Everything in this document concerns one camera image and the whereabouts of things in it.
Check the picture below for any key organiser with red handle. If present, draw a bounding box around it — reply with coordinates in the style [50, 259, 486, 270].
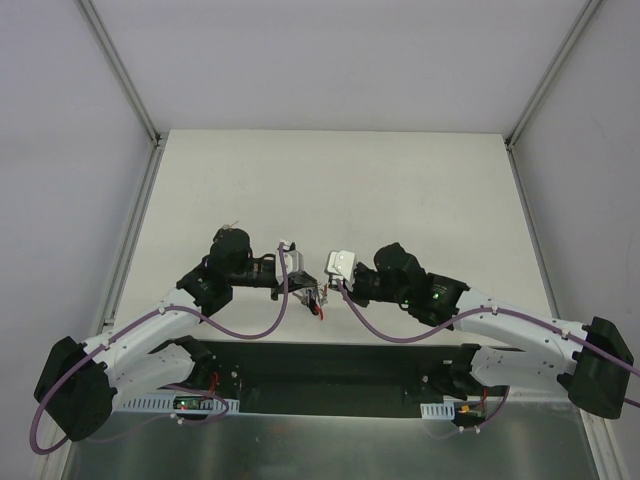
[293, 284, 328, 321]

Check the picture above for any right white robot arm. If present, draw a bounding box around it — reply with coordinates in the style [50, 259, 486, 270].
[326, 243, 639, 420]

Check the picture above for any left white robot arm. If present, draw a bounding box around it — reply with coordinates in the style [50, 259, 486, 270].
[29, 226, 319, 454]

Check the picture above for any key with black head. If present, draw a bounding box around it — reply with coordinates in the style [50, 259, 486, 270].
[221, 220, 238, 230]

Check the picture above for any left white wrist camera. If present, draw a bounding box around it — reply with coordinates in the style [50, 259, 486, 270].
[275, 240, 304, 285]

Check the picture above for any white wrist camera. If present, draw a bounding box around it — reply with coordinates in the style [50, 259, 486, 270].
[275, 240, 304, 285]
[325, 250, 357, 290]

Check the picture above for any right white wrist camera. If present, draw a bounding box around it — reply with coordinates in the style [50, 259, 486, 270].
[325, 250, 357, 290]

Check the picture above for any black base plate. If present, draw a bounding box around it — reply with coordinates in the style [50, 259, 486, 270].
[164, 337, 571, 416]

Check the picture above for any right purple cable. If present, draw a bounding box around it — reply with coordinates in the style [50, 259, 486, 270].
[337, 279, 640, 441]

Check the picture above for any purple cable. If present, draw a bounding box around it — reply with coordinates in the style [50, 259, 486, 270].
[337, 279, 640, 441]
[29, 242, 291, 455]

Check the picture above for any right white cable duct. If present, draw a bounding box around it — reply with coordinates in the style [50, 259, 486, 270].
[420, 401, 456, 421]

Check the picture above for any white cable duct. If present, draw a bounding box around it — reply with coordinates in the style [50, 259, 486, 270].
[116, 394, 225, 415]
[420, 401, 456, 421]

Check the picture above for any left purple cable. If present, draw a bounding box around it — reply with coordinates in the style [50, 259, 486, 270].
[29, 242, 291, 455]

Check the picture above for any left white cable duct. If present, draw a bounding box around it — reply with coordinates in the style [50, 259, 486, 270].
[116, 394, 225, 415]

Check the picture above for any left aluminium frame post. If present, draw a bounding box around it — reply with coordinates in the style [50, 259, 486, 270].
[74, 0, 169, 146]

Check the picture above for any aluminium frame post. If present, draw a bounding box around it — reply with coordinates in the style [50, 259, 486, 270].
[74, 0, 169, 146]
[504, 0, 609, 149]

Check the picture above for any right aluminium frame post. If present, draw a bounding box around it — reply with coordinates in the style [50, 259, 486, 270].
[504, 0, 609, 149]

